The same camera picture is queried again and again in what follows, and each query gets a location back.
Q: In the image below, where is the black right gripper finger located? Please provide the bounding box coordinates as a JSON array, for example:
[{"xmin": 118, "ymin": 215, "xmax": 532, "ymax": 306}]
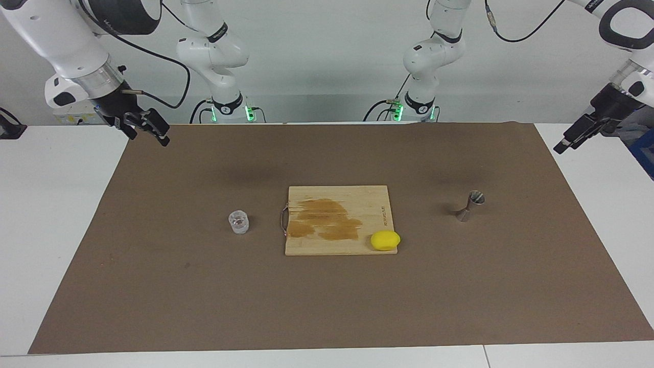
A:
[
  {"xmin": 115, "ymin": 113, "xmax": 138, "ymax": 140},
  {"xmin": 134, "ymin": 108, "xmax": 171, "ymax": 147}
]

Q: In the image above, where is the steel double jigger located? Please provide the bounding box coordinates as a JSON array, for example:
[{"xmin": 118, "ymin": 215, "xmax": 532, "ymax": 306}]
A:
[{"xmin": 455, "ymin": 191, "xmax": 486, "ymax": 222}]

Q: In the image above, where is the clear glass cup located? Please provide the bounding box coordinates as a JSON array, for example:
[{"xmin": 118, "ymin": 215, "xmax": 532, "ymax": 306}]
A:
[{"xmin": 228, "ymin": 210, "xmax": 250, "ymax": 235}]

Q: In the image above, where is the black stand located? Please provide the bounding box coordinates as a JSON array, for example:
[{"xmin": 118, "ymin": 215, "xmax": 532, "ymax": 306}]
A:
[{"xmin": 595, "ymin": 105, "xmax": 654, "ymax": 136}]

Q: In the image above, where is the black table clamp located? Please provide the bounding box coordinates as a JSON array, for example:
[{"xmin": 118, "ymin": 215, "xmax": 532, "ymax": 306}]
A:
[{"xmin": 0, "ymin": 107, "xmax": 27, "ymax": 140}]

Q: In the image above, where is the brown table mat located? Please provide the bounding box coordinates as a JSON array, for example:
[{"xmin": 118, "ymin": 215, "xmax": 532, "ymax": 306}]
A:
[{"xmin": 28, "ymin": 122, "xmax": 654, "ymax": 355}]

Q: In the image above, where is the wooden cutting board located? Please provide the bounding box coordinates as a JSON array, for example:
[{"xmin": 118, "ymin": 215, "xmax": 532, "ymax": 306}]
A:
[{"xmin": 280, "ymin": 185, "xmax": 399, "ymax": 256}]

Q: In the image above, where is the yellow lemon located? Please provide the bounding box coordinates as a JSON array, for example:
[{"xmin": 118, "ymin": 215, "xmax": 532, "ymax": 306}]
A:
[{"xmin": 370, "ymin": 230, "xmax": 402, "ymax": 252}]

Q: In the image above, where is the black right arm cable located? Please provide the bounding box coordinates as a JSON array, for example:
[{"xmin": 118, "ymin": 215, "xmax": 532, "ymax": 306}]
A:
[{"xmin": 77, "ymin": 0, "xmax": 191, "ymax": 109}]

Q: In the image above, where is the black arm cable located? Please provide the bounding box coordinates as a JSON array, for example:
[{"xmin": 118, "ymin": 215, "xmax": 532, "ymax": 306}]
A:
[
  {"xmin": 483, "ymin": 0, "xmax": 568, "ymax": 42},
  {"xmin": 77, "ymin": 0, "xmax": 191, "ymax": 109}
]

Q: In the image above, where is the black base cable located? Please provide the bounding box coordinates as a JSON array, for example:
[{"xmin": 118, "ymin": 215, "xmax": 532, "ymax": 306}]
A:
[
  {"xmin": 363, "ymin": 74, "xmax": 412, "ymax": 122},
  {"xmin": 189, "ymin": 99, "xmax": 215, "ymax": 124}
]

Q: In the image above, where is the white wall socket box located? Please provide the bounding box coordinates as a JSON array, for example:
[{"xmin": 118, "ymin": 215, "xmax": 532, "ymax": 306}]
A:
[{"xmin": 53, "ymin": 105, "xmax": 110, "ymax": 125}]

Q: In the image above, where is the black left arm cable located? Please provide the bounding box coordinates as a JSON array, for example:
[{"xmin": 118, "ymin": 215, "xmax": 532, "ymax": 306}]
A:
[{"xmin": 483, "ymin": 0, "xmax": 568, "ymax": 42}]

